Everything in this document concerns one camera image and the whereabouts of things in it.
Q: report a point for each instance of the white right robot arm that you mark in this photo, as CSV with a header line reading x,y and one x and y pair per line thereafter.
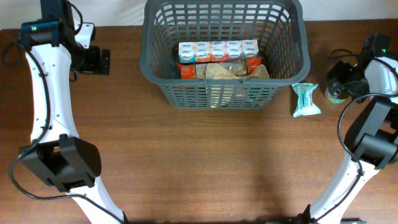
x,y
368,149

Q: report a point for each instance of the grey plastic basket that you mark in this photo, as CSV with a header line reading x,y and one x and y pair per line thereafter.
x,y
277,25

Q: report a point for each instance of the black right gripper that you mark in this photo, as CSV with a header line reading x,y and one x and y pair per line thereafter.
x,y
339,69

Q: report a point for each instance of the Kleenex tissue multipack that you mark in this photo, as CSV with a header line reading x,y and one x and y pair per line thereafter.
x,y
217,51

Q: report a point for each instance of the orange pasta packet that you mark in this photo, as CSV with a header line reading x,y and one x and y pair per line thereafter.
x,y
238,67

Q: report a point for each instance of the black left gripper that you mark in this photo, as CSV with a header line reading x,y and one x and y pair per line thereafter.
x,y
96,65

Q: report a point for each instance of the metal tin can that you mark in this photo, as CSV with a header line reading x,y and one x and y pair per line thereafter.
x,y
335,93

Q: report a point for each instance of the teal wet wipes packet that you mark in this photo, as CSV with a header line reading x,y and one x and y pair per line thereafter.
x,y
305,104

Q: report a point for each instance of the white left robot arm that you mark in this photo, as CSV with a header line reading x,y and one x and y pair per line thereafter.
x,y
58,47

